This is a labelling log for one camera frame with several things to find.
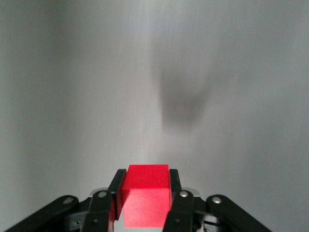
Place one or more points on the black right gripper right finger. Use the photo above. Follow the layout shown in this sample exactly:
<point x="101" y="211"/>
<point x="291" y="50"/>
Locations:
<point x="190" y="212"/>

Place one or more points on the red cube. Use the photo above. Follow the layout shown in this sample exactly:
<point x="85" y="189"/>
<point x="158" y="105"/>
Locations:
<point x="144" y="193"/>

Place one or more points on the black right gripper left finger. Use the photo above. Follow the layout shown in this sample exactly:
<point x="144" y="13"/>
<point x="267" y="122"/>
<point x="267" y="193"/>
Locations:
<point x="96" y="212"/>

